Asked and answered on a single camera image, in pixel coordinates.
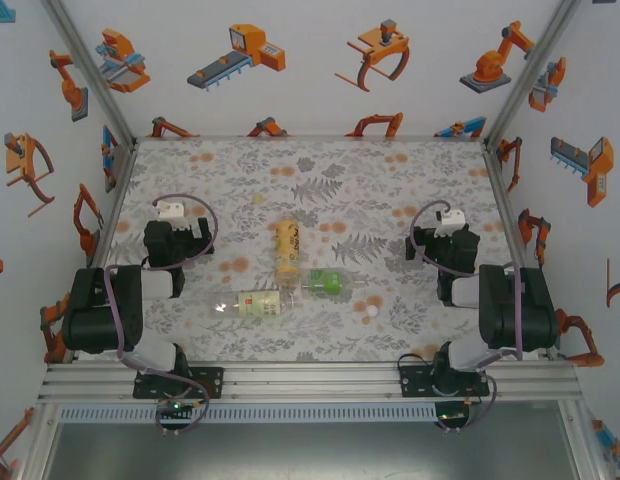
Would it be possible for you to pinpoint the yellow label plastic bottle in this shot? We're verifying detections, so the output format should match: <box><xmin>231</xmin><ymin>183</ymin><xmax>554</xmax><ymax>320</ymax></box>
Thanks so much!
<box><xmin>273</xmin><ymin>219</ymin><xmax>304</xmax><ymax>289</ymax></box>

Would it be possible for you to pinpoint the grey slotted cable duct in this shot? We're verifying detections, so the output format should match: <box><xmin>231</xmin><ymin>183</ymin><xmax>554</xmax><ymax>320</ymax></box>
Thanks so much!
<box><xmin>57</xmin><ymin>403</ymin><xmax>439</xmax><ymax>424</ymax></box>

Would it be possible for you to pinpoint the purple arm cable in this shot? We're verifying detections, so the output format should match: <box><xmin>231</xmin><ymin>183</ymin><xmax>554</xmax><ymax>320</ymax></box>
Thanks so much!
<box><xmin>409</xmin><ymin>199</ymin><xmax>524</xmax><ymax>434</ymax></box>
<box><xmin>103</xmin><ymin>193</ymin><xmax>220</xmax><ymax>437</ymax></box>

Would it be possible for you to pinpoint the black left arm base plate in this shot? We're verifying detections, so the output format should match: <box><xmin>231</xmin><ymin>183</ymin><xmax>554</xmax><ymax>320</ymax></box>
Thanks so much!
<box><xmin>133</xmin><ymin>366</ymin><xmax>225</xmax><ymax>400</ymax></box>

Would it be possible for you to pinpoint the aluminium frame leg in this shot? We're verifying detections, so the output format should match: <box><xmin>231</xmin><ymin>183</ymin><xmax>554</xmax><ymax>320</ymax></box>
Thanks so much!
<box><xmin>559</xmin><ymin>399</ymin><xmax>607</xmax><ymax>480</ymax></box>
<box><xmin>17</xmin><ymin>404</ymin><xmax>59</xmax><ymax>480</ymax></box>

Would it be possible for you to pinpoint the pale green tea label bottle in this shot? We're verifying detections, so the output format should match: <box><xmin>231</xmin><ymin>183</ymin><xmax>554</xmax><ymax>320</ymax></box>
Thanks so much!
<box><xmin>209</xmin><ymin>288</ymin><xmax>301</xmax><ymax>320</ymax></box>

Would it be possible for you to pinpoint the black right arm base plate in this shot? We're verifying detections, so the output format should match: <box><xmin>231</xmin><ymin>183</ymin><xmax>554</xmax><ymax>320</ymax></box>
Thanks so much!
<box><xmin>398</xmin><ymin>363</ymin><xmax>491</xmax><ymax>400</ymax></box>

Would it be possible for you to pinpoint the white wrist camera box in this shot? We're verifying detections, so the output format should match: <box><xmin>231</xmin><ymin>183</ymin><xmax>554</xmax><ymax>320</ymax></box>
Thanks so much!
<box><xmin>156</xmin><ymin>200</ymin><xmax>187</xmax><ymax>224</ymax></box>
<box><xmin>435</xmin><ymin>209</ymin><xmax>466</xmax><ymax>234</ymax></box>

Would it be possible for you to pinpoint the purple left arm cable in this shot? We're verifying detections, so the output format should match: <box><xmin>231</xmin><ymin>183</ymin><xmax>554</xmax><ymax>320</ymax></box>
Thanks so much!
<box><xmin>103</xmin><ymin>193</ymin><xmax>220</xmax><ymax>437</ymax></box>

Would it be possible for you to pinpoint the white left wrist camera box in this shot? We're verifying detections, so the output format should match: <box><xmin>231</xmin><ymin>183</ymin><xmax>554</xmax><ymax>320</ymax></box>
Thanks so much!
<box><xmin>156</xmin><ymin>200</ymin><xmax>187</xmax><ymax>224</ymax></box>

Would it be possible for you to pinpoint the small green label plastic bottle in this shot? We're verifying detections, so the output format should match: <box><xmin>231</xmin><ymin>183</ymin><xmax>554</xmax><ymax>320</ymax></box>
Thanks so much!
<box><xmin>300</xmin><ymin>267</ymin><xmax>374</xmax><ymax>299</ymax></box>

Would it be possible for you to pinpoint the aluminium side rail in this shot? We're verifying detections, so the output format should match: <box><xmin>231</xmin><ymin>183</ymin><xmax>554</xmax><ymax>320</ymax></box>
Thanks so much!
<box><xmin>87</xmin><ymin>142</ymin><xmax>139</xmax><ymax>274</ymax></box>
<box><xmin>482</xmin><ymin>142</ymin><xmax>546</xmax><ymax>361</ymax></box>

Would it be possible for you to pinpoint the floral patterned table cover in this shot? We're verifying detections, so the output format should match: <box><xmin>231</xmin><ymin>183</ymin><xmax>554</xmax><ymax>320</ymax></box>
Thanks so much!
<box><xmin>97</xmin><ymin>138</ymin><xmax>521</xmax><ymax>364</ymax></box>

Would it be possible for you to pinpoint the aluminium frame rail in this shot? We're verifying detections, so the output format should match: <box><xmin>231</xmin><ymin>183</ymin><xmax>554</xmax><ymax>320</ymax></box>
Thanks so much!
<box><xmin>37</xmin><ymin>360</ymin><xmax>584</xmax><ymax>406</ymax></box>

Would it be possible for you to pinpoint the aluminium frame post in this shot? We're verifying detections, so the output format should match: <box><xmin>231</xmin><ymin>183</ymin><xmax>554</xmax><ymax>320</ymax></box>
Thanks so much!
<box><xmin>482</xmin><ymin>0</ymin><xmax>586</xmax><ymax>149</ymax></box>
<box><xmin>42</xmin><ymin>0</ymin><xmax>139</xmax><ymax>151</ymax></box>

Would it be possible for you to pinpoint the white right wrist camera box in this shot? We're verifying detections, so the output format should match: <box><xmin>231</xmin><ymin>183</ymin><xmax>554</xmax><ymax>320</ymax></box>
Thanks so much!
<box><xmin>435</xmin><ymin>209</ymin><xmax>466</xmax><ymax>234</ymax></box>

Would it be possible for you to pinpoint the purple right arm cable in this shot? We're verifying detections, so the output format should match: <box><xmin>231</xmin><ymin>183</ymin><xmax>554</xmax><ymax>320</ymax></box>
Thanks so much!
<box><xmin>409</xmin><ymin>199</ymin><xmax>524</xmax><ymax>434</ymax></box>

